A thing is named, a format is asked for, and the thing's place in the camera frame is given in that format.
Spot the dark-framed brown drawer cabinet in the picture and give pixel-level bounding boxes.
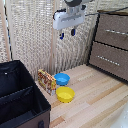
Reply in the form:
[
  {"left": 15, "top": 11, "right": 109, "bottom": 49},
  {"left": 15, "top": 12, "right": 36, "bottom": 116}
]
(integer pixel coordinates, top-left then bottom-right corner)
[{"left": 87, "top": 9, "right": 128, "bottom": 83}]

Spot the silver bar handle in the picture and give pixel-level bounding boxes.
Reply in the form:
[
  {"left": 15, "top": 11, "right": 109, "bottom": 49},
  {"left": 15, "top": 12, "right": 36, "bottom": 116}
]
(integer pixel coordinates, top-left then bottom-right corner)
[
  {"left": 104, "top": 29, "right": 128, "bottom": 37},
  {"left": 96, "top": 54, "right": 121, "bottom": 67}
]

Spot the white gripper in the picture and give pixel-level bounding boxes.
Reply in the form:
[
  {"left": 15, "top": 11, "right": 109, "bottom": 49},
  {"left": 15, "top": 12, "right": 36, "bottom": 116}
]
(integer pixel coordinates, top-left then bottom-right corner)
[{"left": 52, "top": 5, "right": 87, "bottom": 41}]

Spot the black fabric storage bin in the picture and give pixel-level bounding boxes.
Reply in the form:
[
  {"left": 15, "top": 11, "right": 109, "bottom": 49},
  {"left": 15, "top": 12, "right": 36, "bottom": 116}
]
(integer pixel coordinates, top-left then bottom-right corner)
[{"left": 0, "top": 59, "right": 52, "bottom": 128}]

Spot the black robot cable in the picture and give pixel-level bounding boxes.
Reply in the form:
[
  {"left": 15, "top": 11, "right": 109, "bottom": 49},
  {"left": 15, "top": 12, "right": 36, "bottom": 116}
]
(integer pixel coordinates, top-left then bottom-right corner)
[{"left": 84, "top": 7, "right": 128, "bottom": 17}]

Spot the brown drawer with grasped handle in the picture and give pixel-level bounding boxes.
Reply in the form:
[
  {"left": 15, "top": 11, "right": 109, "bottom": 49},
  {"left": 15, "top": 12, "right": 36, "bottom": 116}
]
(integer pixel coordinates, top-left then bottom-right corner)
[{"left": 94, "top": 13, "right": 128, "bottom": 51}]

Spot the yellow red snack box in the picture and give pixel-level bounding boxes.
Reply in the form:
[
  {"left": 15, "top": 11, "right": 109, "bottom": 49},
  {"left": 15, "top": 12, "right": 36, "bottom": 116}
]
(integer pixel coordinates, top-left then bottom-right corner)
[{"left": 37, "top": 68, "right": 57, "bottom": 97}]

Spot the yellow plastic bowl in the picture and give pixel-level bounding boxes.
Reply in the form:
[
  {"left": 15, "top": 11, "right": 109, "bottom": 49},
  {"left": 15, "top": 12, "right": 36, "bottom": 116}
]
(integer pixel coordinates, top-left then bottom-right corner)
[{"left": 55, "top": 86, "right": 76, "bottom": 104}]

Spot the silver bar handle, untouched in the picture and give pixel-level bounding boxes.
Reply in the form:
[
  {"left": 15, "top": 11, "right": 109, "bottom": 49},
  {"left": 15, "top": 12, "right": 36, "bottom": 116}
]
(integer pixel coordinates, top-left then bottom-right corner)
[{"left": 96, "top": 54, "right": 121, "bottom": 67}]

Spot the blue plastic bowl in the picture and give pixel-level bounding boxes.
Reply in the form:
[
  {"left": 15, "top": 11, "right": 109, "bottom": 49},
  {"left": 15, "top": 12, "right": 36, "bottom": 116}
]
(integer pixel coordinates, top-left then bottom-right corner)
[{"left": 53, "top": 72, "right": 71, "bottom": 87}]

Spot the brown drawer kept shut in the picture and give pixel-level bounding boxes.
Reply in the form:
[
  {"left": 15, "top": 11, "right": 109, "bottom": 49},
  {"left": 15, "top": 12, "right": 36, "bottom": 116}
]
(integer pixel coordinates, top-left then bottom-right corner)
[{"left": 89, "top": 41, "right": 128, "bottom": 81}]

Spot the woven folding screen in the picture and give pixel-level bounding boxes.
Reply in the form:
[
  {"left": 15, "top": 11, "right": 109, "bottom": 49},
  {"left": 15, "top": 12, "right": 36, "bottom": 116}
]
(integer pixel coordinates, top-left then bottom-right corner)
[{"left": 0, "top": 0, "right": 128, "bottom": 82}]

